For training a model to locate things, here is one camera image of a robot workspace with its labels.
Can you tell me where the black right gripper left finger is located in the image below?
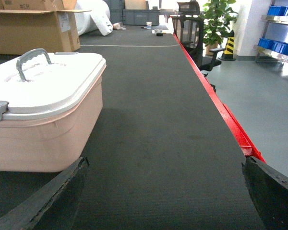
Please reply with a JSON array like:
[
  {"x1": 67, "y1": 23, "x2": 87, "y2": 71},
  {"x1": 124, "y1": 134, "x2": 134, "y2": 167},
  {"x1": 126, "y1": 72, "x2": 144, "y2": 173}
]
[{"x1": 0, "y1": 157, "x2": 89, "y2": 230}]

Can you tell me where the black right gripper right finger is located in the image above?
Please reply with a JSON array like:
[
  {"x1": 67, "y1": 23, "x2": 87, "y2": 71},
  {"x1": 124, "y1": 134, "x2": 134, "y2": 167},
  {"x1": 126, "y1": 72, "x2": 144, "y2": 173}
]
[{"x1": 242, "y1": 157, "x2": 288, "y2": 230}]

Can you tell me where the pink plastic storage box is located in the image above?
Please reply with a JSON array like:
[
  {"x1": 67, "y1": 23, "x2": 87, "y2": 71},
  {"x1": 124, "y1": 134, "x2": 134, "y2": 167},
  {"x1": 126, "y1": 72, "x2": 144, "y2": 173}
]
[{"x1": 0, "y1": 76, "x2": 103, "y2": 173}]

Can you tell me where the white box lid grey handle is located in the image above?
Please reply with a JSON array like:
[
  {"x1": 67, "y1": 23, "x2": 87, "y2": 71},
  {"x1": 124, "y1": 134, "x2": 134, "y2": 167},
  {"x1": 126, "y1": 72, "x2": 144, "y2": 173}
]
[{"x1": 0, "y1": 52, "x2": 106, "y2": 121}]

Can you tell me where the brown cardboard box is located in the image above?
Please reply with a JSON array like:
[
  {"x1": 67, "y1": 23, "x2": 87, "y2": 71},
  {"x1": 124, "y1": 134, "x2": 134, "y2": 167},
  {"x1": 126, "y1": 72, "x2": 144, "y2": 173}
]
[{"x1": 0, "y1": 0, "x2": 83, "y2": 55}]

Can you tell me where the yellow black striped bollard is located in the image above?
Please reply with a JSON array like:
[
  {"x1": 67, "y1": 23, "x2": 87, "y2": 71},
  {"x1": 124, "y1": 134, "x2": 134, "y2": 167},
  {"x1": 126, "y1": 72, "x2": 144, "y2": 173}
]
[{"x1": 219, "y1": 30, "x2": 236, "y2": 61}]

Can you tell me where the green potted plant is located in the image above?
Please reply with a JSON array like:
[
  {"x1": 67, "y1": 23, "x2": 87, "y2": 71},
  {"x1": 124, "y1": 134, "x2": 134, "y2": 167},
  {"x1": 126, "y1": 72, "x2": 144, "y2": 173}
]
[{"x1": 202, "y1": 0, "x2": 239, "y2": 56}]

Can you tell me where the black office chair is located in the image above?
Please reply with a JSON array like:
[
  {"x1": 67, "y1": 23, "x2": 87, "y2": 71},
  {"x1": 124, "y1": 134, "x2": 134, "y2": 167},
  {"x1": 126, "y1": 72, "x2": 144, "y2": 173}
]
[{"x1": 170, "y1": 1, "x2": 226, "y2": 92}]

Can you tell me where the grey plastic crate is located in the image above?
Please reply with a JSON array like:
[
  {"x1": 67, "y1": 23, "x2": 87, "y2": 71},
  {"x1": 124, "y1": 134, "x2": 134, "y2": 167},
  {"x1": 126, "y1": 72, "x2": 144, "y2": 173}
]
[{"x1": 110, "y1": 9, "x2": 160, "y2": 25}]

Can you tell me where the white paper cup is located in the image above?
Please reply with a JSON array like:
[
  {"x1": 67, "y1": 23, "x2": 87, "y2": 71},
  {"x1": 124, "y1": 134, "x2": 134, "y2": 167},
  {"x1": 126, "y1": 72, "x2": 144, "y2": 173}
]
[{"x1": 146, "y1": 22, "x2": 152, "y2": 30}]

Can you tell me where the red metal table frame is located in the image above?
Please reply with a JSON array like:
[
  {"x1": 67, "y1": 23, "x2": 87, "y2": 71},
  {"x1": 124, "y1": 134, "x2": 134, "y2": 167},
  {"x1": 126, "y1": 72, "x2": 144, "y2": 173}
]
[{"x1": 169, "y1": 14, "x2": 266, "y2": 163}]

